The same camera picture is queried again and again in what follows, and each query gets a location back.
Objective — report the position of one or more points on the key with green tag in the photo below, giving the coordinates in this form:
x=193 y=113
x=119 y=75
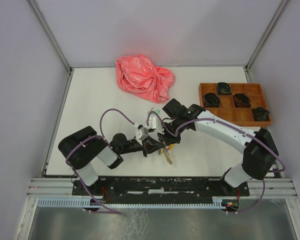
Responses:
x=152 y=110

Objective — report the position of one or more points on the black coiled item middle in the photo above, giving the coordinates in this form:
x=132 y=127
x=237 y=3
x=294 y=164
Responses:
x=241 y=100

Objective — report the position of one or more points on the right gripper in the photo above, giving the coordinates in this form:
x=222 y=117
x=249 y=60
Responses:
x=165 y=137

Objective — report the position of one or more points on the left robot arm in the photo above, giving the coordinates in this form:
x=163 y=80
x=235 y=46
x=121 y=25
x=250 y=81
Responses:
x=81 y=148

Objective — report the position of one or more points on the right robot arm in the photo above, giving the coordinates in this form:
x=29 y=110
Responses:
x=257 y=147

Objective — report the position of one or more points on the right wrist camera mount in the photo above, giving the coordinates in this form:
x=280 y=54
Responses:
x=151 y=122

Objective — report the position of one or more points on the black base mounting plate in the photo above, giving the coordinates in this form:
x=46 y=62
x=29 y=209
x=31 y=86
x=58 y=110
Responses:
x=164 y=190

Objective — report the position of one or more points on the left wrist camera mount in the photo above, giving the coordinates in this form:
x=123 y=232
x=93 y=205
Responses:
x=141 y=133

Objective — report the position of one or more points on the black coiled item left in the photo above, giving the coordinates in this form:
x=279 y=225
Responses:
x=211 y=100

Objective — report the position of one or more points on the black coiled item top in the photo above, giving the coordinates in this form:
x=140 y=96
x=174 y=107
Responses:
x=223 y=88

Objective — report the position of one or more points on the black coiled item right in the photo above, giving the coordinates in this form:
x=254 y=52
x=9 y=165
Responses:
x=260 y=114

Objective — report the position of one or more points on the crumpled pink plastic bag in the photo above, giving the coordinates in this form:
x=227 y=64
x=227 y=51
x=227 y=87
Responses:
x=137 y=75

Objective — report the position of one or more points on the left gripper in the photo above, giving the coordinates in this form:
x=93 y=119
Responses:
x=151 y=145

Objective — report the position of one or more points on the black coiled item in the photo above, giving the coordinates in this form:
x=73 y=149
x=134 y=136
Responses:
x=241 y=100
x=260 y=114
x=223 y=88
x=211 y=100

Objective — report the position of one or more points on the wooden compartment tray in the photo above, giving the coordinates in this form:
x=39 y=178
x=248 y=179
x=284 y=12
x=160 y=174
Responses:
x=228 y=111

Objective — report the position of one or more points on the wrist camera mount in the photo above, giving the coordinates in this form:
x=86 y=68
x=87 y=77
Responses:
x=141 y=133
x=151 y=122

